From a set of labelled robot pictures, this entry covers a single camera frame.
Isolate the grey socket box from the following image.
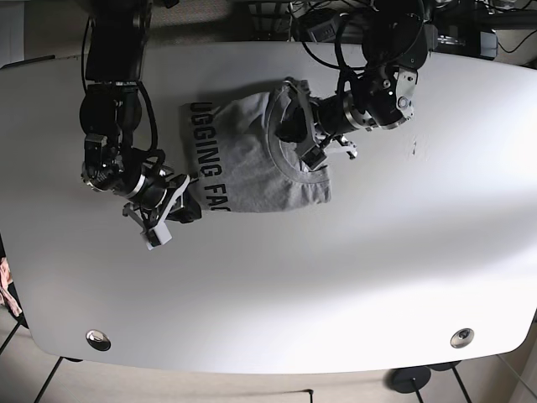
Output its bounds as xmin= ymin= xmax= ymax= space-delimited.
xmin=300 ymin=9 xmax=341 ymax=43

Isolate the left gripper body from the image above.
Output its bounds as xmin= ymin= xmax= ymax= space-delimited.
xmin=283 ymin=77 xmax=357 ymax=160

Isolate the left table grommet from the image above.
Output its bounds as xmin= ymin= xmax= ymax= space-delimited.
xmin=86 ymin=329 xmax=112 ymax=352

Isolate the table grommet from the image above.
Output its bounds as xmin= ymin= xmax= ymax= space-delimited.
xmin=86 ymin=329 xmax=112 ymax=352
xmin=450 ymin=328 xmax=475 ymax=349

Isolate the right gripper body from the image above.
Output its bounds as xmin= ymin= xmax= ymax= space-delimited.
xmin=122 ymin=175 xmax=198 ymax=233

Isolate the light grey T-shirt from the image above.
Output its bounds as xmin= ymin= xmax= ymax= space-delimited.
xmin=179 ymin=83 xmax=331 ymax=213

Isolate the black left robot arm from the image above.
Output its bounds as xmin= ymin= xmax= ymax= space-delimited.
xmin=276 ymin=1 xmax=428 ymax=162

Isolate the right table grommet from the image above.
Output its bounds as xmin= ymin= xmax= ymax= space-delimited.
xmin=450 ymin=328 xmax=475 ymax=349

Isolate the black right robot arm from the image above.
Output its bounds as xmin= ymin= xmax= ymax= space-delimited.
xmin=79 ymin=1 xmax=201 ymax=232

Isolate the round black stand base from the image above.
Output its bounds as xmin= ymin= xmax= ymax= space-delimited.
xmin=385 ymin=366 xmax=431 ymax=394

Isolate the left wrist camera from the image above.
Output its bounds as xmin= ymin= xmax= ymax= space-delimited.
xmin=302 ymin=146 xmax=326 ymax=171

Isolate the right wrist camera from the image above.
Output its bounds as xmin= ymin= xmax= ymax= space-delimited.
xmin=141 ymin=224 xmax=172 ymax=251

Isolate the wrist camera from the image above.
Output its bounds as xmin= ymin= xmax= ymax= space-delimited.
xmin=141 ymin=224 xmax=172 ymax=251
xmin=302 ymin=146 xmax=326 ymax=171

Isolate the grey power adapter box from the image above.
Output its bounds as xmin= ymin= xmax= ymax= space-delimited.
xmin=478 ymin=31 xmax=498 ymax=60

